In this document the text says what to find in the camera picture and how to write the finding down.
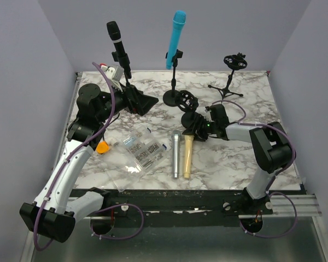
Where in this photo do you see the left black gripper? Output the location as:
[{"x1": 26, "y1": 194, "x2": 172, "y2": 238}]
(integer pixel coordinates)
[{"x1": 97, "y1": 79, "x2": 158, "y2": 122}]

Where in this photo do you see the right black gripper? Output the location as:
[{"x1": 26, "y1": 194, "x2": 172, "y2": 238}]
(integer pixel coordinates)
[{"x1": 183, "y1": 114, "x2": 218, "y2": 141}]

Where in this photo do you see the cream microphone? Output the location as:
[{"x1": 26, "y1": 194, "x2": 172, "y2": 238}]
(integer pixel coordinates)
[{"x1": 183, "y1": 135, "x2": 194, "y2": 179}]

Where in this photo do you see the silver microphone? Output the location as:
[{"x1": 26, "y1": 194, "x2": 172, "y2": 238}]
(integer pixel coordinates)
[{"x1": 171, "y1": 130, "x2": 181, "y2": 179}]

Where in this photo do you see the black round-base stand with clip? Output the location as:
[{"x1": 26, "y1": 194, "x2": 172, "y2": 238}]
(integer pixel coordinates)
[{"x1": 162, "y1": 49, "x2": 183, "y2": 107}]

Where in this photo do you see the black shock-mount mic stand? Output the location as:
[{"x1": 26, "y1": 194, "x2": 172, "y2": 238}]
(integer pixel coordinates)
[{"x1": 175, "y1": 90, "x2": 201, "y2": 129}]

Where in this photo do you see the black tripod shock-mount stand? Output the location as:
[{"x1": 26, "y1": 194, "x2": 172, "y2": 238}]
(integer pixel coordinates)
[{"x1": 208, "y1": 52, "x2": 248, "y2": 100}]

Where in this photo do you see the blue microphone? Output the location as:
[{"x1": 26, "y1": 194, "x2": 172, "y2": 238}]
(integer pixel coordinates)
[{"x1": 166, "y1": 10, "x2": 186, "y2": 70}]

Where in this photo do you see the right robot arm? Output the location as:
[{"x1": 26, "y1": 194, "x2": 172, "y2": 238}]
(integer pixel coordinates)
[{"x1": 181, "y1": 104, "x2": 296, "y2": 214}]

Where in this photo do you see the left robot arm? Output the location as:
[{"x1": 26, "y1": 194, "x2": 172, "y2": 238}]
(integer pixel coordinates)
[{"x1": 19, "y1": 84, "x2": 159, "y2": 249}]

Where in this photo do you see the black round-base mic stand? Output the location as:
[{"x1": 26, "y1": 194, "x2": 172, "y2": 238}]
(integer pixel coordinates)
[{"x1": 112, "y1": 51, "x2": 132, "y2": 85}]

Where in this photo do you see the black microphone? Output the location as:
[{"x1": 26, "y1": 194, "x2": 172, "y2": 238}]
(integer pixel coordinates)
[{"x1": 107, "y1": 21, "x2": 132, "y2": 79}]

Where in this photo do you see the clear plastic screw box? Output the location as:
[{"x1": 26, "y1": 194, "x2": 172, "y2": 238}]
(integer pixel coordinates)
[{"x1": 102, "y1": 126, "x2": 168, "y2": 192}]

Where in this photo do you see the orange plastic piece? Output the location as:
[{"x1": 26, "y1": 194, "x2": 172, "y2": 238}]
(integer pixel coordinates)
[{"x1": 96, "y1": 141, "x2": 110, "y2": 154}]

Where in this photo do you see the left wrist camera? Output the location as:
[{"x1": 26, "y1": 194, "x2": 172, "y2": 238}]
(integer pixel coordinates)
[{"x1": 100, "y1": 63, "x2": 124, "y2": 92}]

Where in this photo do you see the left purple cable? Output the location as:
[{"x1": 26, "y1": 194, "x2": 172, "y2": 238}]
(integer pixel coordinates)
[{"x1": 32, "y1": 62, "x2": 118, "y2": 251}]

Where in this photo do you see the purple cable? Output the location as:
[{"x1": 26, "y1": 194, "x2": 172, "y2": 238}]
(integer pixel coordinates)
[
  {"x1": 32, "y1": 62, "x2": 118, "y2": 251},
  {"x1": 212, "y1": 100, "x2": 298, "y2": 238}
]

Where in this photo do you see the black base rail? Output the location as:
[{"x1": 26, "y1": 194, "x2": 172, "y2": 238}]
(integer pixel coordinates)
[{"x1": 88, "y1": 189, "x2": 273, "y2": 229}]

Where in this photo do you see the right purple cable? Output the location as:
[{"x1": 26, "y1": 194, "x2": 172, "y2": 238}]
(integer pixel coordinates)
[{"x1": 212, "y1": 100, "x2": 298, "y2": 238}]

